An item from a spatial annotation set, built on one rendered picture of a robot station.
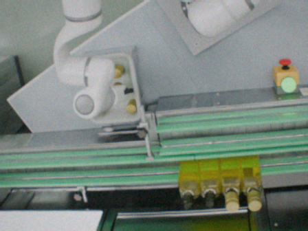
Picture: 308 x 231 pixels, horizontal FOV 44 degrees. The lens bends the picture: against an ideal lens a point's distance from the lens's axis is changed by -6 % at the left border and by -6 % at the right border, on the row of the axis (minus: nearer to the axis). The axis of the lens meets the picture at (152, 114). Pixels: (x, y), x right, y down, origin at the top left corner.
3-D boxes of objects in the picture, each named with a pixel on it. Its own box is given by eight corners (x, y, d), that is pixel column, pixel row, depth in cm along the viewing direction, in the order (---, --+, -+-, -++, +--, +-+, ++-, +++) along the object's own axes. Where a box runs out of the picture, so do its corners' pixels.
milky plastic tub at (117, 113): (97, 113, 136) (90, 125, 128) (84, 51, 127) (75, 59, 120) (146, 109, 133) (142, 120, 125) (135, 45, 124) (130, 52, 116)
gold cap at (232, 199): (238, 191, 99) (239, 201, 95) (238, 202, 101) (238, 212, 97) (225, 191, 100) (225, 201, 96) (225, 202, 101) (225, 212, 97)
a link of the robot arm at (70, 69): (106, 1, 87) (113, 75, 101) (54, 0, 89) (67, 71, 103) (95, 19, 81) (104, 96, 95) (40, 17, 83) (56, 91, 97)
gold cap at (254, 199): (247, 201, 100) (247, 212, 96) (246, 190, 99) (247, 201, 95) (260, 200, 100) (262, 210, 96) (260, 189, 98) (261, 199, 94)
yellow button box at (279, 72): (273, 86, 124) (277, 94, 118) (272, 64, 121) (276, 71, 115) (294, 84, 123) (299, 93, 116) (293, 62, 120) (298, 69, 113)
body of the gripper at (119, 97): (84, 113, 108) (97, 107, 119) (120, 109, 106) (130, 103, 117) (80, 86, 107) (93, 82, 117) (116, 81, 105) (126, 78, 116)
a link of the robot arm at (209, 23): (181, 5, 99) (180, 14, 85) (221, -25, 95) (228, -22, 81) (204, 34, 102) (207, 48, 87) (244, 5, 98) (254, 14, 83)
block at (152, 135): (150, 131, 130) (147, 141, 123) (146, 104, 126) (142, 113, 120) (161, 130, 129) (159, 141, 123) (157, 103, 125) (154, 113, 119)
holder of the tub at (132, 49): (101, 126, 139) (95, 137, 132) (85, 51, 128) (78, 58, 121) (149, 123, 136) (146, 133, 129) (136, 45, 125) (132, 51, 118)
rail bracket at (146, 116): (148, 146, 124) (142, 168, 113) (139, 96, 117) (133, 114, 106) (158, 146, 123) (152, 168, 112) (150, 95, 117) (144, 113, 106)
